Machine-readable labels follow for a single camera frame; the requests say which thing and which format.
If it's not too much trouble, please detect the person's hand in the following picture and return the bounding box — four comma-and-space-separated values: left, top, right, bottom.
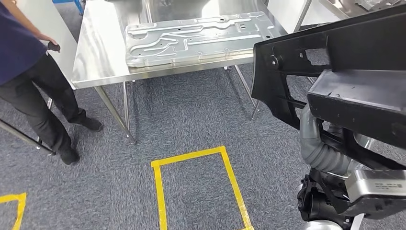
44, 37, 61, 48

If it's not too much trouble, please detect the black plastic licence plate bracket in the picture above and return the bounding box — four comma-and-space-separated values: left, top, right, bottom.
250, 4, 406, 171

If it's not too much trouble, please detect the grey metal part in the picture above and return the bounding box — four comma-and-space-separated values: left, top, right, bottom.
329, 0, 405, 13

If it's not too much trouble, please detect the white panel board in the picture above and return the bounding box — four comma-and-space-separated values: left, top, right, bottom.
16, 0, 79, 91

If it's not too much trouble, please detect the person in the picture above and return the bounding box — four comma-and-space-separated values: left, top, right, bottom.
0, 0, 104, 166

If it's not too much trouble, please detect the black tripod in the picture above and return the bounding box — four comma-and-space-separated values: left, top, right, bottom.
0, 98, 57, 157

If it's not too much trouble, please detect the stamped sheet metal panel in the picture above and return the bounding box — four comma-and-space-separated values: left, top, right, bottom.
124, 11, 276, 69

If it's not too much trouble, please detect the yellow floor tape rectangle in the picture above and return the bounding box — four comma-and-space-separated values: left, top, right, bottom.
0, 193, 27, 230

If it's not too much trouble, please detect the white partition panel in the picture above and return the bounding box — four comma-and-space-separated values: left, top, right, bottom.
268, 0, 341, 34

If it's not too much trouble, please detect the blue metal frame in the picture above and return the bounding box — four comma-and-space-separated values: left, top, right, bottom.
52, 0, 85, 16

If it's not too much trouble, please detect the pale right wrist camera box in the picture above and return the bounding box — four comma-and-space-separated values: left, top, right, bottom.
346, 169, 406, 204

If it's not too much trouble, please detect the black right camera mount bracket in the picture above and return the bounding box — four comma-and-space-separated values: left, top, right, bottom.
317, 190, 406, 221

